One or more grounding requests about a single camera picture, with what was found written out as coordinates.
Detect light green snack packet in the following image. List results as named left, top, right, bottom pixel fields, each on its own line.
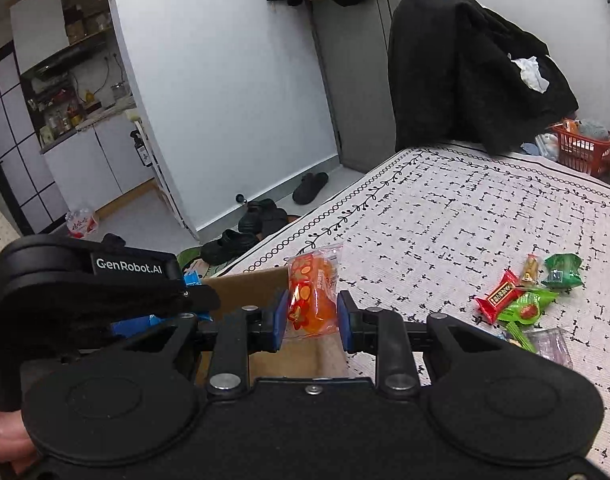
left=497, top=287, right=560, bottom=325

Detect grey cloth in basket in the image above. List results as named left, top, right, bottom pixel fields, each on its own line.
left=577, top=119, right=610, bottom=141

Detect purple snack packet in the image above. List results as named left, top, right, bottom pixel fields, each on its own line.
left=525, top=327, right=574, bottom=368

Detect person's left hand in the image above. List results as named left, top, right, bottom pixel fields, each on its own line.
left=0, top=409, right=38, bottom=478

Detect green floor mat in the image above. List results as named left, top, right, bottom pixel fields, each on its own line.
left=177, top=247, right=221, bottom=281

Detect red candy packet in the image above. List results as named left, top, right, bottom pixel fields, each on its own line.
left=474, top=269, right=526, bottom=323

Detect brown cardboard box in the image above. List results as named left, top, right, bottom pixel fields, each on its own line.
left=192, top=266, right=350, bottom=386

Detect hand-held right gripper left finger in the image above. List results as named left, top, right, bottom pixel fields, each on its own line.
left=112, top=290, right=291, bottom=398

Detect black jacket on chair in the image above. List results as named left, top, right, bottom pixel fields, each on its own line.
left=387, top=0, right=580, bottom=156

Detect golden candy packet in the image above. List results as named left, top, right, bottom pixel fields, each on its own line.
left=520, top=254, right=542, bottom=286

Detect black lattice sliding door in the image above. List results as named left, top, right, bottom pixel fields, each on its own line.
left=0, top=42, right=68, bottom=236

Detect black range hood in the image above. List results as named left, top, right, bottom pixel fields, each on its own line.
left=20, top=42, right=111, bottom=78

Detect black clog shoes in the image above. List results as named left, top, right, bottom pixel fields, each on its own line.
left=200, top=230, right=260, bottom=265

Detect green striped snack packet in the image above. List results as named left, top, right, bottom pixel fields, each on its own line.
left=502, top=322, right=538, bottom=353

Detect grey door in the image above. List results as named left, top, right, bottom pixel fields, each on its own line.
left=310, top=0, right=446, bottom=173

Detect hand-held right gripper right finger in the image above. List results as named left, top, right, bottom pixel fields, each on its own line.
left=336, top=290, right=573, bottom=398

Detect white kitchen cabinet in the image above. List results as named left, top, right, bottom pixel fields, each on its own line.
left=40, top=110, right=158, bottom=221

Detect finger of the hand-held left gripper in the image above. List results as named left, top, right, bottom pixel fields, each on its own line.
left=135, top=282, right=222, bottom=322

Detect white crumpled cloth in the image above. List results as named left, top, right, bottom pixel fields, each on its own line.
left=510, top=56, right=552, bottom=93

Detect dark green candy packet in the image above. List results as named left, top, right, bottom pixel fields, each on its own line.
left=541, top=253, right=584, bottom=289

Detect red and white plastic bag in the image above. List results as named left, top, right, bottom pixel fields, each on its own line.
left=65, top=203, right=97, bottom=240

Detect white narrow rack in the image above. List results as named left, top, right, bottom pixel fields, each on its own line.
left=125, top=110, right=198, bottom=241

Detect red plastic basket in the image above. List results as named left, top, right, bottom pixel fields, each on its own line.
left=550, top=122, right=610, bottom=177

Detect black slipper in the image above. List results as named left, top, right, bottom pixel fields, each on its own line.
left=291, top=172, right=330, bottom=205

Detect orange jelly packet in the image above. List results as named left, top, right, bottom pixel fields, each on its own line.
left=285, top=242, right=345, bottom=336

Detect cream dotted pillow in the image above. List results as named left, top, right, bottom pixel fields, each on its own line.
left=0, top=204, right=21, bottom=261

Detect black patterned white blanket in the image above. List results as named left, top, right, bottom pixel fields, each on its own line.
left=222, top=142, right=610, bottom=478

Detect black spray bottle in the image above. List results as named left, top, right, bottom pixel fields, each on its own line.
left=130, top=130, right=151, bottom=167

